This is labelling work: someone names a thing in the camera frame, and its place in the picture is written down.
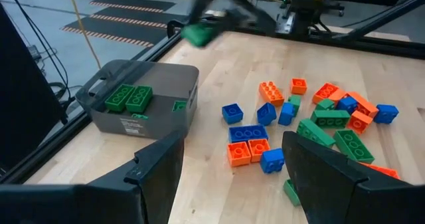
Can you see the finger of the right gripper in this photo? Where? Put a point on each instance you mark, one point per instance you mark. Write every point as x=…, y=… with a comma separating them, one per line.
x=203, y=11
x=245, y=19

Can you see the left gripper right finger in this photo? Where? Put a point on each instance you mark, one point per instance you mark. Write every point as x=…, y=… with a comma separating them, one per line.
x=348, y=197

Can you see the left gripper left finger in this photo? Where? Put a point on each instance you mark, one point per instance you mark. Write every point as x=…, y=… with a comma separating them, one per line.
x=133, y=197

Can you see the green 2x2 toy brick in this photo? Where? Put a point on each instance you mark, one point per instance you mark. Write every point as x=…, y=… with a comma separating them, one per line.
x=325, y=105
x=199, y=35
x=294, y=100

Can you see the orange 2x4 toy brick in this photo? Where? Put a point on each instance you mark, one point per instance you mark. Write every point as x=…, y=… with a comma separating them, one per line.
x=382, y=170
x=271, y=92
x=363, y=104
x=324, y=91

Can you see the green 2x4 toy brick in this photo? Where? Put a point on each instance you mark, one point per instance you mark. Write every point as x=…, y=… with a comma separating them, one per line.
x=139, y=98
x=291, y=192
x=353, y=146
x=119, y=97
x=313, y=132
x=330, y=118

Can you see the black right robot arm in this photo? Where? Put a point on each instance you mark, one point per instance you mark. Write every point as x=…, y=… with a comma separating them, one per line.
x=305, y=14

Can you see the black striped floor mat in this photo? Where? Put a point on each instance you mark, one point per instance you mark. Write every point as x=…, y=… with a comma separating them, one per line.
x=133, y=1
x=126, y=31

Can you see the orange 2x2 toy brick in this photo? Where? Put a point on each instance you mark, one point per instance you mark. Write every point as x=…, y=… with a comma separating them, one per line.
x=259, y=149
x=359, y=121
x=238, y=153
x=298, y=86

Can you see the grey plastic bin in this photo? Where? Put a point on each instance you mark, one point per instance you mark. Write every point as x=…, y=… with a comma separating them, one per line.
x=159, y=81

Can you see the blue 2x2 toy brick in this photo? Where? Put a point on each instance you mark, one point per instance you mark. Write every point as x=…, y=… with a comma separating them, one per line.
x=272, y=161
x=232, y=113
x=286, y=113
x=347, y=104
x=386, y=113
x=266, y=113

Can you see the blue 2x4 toy brick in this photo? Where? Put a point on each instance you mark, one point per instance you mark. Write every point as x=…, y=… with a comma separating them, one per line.
x=248, y=133

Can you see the black folding partition screen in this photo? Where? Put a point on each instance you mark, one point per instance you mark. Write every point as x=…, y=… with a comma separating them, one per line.
x=26, y=84

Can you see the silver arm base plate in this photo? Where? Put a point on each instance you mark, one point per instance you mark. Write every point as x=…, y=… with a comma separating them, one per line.
x=286, y=24

